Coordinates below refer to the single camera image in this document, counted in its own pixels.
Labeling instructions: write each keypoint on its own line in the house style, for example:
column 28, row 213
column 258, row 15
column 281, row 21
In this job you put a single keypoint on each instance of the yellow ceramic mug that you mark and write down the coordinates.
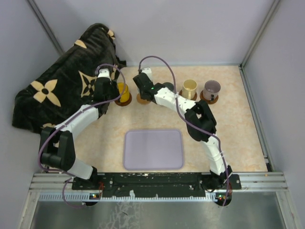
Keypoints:
column 124, row 91

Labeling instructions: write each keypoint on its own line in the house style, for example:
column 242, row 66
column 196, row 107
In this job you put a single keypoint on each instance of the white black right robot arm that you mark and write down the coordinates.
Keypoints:
column 200, row 123

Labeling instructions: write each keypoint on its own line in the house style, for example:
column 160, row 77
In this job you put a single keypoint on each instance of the light woven rattan coaster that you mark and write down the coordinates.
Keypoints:
column 141, row 101

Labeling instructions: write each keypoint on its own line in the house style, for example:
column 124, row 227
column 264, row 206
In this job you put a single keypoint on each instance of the cream ceramic mug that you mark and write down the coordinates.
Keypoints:
column 189, row 88

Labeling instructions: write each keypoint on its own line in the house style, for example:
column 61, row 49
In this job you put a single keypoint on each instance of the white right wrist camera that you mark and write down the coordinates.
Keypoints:
column 148, row 72

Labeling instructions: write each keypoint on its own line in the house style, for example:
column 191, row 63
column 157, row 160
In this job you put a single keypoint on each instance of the lavender plastic tray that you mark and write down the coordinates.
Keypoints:
column 153, row 149

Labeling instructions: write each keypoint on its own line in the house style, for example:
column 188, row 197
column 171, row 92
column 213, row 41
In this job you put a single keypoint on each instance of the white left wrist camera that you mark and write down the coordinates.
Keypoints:
column 104, row 73

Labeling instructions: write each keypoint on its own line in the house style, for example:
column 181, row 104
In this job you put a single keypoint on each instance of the purple ceramic mug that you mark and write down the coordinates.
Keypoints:
column 211, row 90

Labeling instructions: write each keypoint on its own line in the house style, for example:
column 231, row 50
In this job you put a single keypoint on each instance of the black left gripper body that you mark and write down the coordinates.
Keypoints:
column 114, row 91

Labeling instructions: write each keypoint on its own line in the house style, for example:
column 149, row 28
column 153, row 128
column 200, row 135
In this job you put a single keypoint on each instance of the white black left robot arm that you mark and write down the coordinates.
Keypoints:
column 57, row 149

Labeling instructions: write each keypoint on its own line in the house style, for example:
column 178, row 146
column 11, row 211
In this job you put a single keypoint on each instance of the grey ceramic mug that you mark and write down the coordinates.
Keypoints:
column 169, row 85

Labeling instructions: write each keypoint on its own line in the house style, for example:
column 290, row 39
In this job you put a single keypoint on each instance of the dark wooden coaster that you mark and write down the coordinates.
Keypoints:
column 194, row 98
column 124, row 103
column 215, row 100

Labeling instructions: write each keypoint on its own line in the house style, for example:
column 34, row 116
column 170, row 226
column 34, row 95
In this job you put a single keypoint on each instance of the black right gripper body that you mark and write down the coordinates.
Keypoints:
column 141, row 94

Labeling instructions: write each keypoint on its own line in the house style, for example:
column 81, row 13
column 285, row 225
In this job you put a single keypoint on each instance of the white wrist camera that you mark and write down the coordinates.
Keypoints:
column 148, row 72
column 104, row 73

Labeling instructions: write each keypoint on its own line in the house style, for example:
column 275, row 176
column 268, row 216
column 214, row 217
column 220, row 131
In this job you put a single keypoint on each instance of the black floral blanket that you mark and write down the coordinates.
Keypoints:
column 69, row 83

